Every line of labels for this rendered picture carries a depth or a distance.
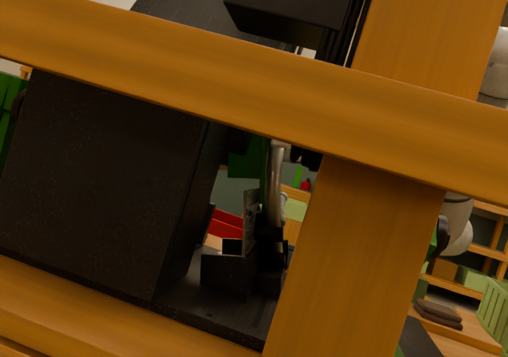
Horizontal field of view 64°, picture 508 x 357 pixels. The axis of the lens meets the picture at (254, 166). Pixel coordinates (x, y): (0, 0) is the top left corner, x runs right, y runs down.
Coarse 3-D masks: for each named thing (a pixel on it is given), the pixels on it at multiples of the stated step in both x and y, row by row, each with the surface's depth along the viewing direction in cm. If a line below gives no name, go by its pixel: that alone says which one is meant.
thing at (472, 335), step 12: (216, 240) 115; (408, 312) 100; (432, 324) 97; (468, 324) 106; (444, 336) 97; (456, 336) 96; (468, 336) 96; (480, 336) 99; (480, 348) 96; (492, 348) 95
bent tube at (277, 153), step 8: (272, 152) 81; (280, 152) 81; (272, 160) 79; (280, 160) 80; (272, 168) 78; (280, 168) 79; (272, 176) 77; (280, 176) 78; (272, 184) 77; (272, 192) 77; (272, 200) 77; (272, 208) 77; (272, 216) 78; (272, 224) 79; (280, 224) 82; (272, 248) 86; (280, 248) 87
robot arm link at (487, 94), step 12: (504, 36) 110; (492, 48) 111; (504, 48) 110; (492, 60) 112; (504, 60) 111; (492, 72) 113; (504, 72) 112; (492, 84) 115; (504, 84) 113; (480, 96) 119; (492, 96) 117; (504, 96) 115; (504, 108) 119; (468, 228) 137; (468, 240) 136; (444, 252) 138; (456, 252) 138
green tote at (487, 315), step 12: (492, 288) 155; (504, 288) 162; (492, 300) 150; (504, 300) 137; (480, 312) 161; (492, 312) 145; (504, 312) 134; (492, 324) 142; (504, 324) 129; (492, 336) 137; (504, 336) 127; (504, 348) 124
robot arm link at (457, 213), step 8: (472, 200) 81; (448, 208) 80; (456, 208) 80; (464, 208) 80; (448, 216) 81; (456, 216) 81; (464, 216) 81; (456, 224) 82; (464, 224) 83; (456, 232) 84; (456, 240) 88
